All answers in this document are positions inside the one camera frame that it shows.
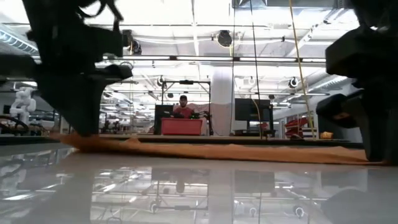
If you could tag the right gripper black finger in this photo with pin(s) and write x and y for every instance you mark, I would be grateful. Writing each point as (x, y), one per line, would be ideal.
(373, 124)
(391, 124)

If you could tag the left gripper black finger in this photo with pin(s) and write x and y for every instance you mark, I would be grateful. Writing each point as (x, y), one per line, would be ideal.
(90, 102)
(63, 99)

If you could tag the orange cloth towel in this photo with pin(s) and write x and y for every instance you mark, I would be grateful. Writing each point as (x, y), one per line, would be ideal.
(217, 152)

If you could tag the white robot figure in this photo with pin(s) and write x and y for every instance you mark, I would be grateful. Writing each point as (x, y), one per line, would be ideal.
(22, 104)

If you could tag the small yellow orange object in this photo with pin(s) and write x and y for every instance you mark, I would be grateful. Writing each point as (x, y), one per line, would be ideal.
(326, 135)

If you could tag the black round ceiling fixture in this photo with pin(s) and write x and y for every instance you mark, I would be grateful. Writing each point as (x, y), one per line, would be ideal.
(224, 38)
(135, 46)

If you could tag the red tool rack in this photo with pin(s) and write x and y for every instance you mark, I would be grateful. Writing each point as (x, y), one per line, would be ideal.
(295, 126)

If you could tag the person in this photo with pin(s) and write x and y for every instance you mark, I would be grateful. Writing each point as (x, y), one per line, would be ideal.
(183, 110)

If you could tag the red storage bin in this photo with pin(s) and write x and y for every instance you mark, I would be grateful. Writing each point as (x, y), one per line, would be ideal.
(182, 126)

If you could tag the black flat screen on stand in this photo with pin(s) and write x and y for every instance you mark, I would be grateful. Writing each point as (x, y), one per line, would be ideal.
(252, 109)

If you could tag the white round column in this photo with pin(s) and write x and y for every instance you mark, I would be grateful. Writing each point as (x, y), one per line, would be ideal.
(222, 87)

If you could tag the black gantry frame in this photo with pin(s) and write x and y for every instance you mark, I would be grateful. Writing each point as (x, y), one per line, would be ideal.
(186, 81)

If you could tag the black metal table frame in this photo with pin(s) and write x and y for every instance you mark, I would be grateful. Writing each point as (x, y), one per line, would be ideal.
(186, 139)

